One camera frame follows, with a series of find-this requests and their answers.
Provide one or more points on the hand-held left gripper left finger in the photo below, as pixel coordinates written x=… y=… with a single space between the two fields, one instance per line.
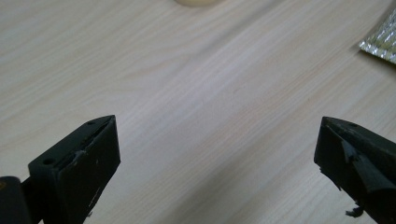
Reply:
x=77 y=174

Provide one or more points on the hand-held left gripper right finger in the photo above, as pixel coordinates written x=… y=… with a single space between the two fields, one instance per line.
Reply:
x=358 y=168

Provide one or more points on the silver foil packet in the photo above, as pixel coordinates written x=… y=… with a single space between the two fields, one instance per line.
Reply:
x=382 y=42

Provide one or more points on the cream round object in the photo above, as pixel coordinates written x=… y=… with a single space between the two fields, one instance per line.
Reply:
x=196 y=2

